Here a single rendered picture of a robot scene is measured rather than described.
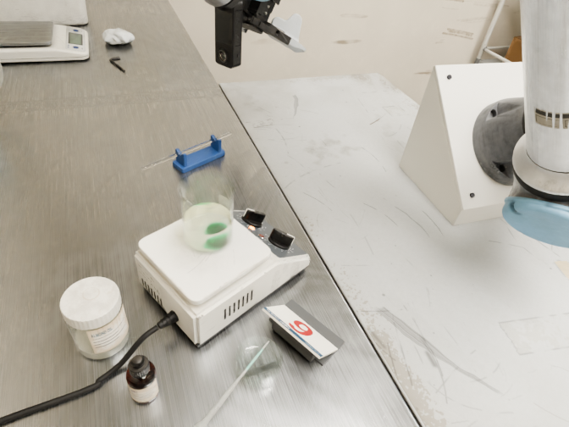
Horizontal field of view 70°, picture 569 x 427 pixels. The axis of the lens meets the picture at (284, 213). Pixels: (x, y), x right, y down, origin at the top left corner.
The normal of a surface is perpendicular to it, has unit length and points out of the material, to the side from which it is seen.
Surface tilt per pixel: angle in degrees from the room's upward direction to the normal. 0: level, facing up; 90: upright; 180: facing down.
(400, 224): 0
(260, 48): 90
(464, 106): 43
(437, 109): 90
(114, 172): 0
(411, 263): 0
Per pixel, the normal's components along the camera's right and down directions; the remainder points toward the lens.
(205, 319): 0.71, 0.52
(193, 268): 0.10, -0.74
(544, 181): -0.76, 0.17
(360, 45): 0.36, 0.65
